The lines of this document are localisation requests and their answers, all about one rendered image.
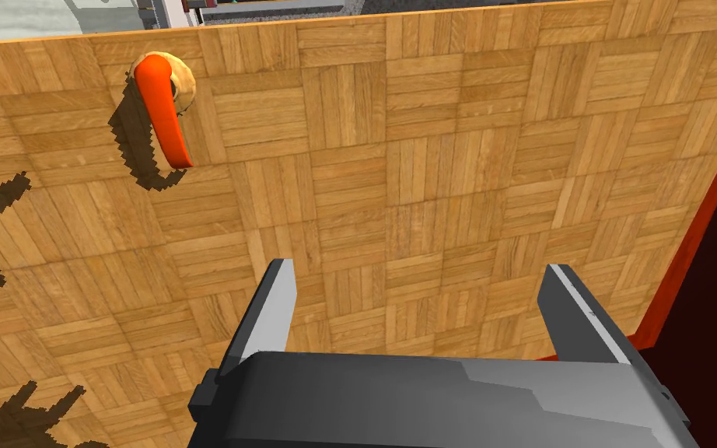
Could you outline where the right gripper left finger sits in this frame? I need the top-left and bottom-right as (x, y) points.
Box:
(218, 257), (298, 377)

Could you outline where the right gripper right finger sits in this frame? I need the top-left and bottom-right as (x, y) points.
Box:
(537, 264), (635, 366)

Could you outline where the wooden parquet door leaf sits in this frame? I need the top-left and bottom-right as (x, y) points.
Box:
(0, 0), (717, 448)

